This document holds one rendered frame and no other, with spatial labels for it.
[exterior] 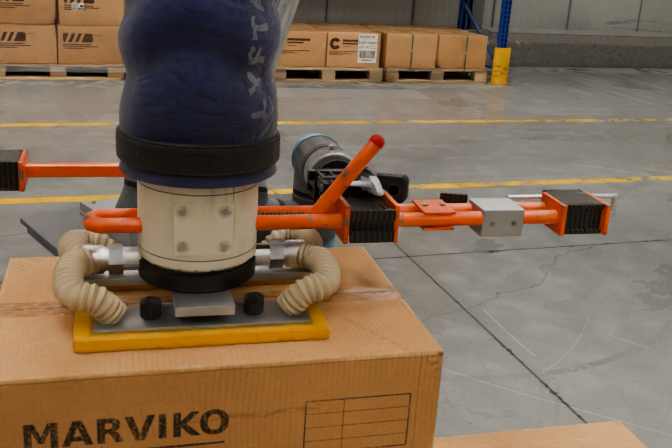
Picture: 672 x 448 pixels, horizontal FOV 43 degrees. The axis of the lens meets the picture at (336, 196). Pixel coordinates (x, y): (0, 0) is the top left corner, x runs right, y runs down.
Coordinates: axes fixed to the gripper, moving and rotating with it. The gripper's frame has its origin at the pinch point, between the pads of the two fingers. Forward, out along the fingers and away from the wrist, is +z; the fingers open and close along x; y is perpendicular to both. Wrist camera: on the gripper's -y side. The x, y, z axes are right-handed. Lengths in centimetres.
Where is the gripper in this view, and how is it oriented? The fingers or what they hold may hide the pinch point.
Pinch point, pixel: (380, 215)
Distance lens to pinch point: 128.7
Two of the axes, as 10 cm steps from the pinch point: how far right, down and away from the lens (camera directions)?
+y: -9.7, 0.1, -2.5
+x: 0.6, -9.5, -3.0
